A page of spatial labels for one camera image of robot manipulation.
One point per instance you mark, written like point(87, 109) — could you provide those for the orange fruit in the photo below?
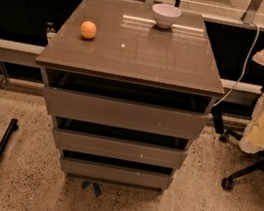
point(88, 30)

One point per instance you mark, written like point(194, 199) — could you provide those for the grey bottom drawer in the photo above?
point(138, 178)

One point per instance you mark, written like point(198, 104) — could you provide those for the white bowl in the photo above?
point(165, 15)

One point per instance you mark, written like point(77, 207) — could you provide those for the grey drawer cabinet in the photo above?
point(131, 59)

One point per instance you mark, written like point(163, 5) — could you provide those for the grey top drawer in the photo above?
point(122, 114)

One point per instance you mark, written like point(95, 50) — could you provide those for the grey drawer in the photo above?
point(122, 114)
point(138, 178)
point(119, 149)

